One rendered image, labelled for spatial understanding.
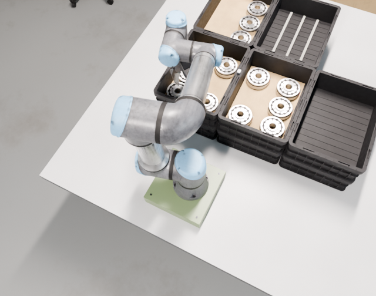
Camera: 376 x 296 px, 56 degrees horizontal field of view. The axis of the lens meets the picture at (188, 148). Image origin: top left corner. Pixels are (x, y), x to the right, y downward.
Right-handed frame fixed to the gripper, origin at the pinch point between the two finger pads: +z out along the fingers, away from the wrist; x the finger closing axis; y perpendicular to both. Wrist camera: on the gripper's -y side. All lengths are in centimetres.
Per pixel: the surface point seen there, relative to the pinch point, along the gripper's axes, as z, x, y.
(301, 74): 4, -49, -18
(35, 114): 92, 84, 87
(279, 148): 6.4, -22.1, -44.2
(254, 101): 8.7, -25.7, -18.9
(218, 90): 8.7, -14.5, -5.9
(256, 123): 8.7, -20.8, -28.6
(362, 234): 22, -38, -87
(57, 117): 92, 70, 77
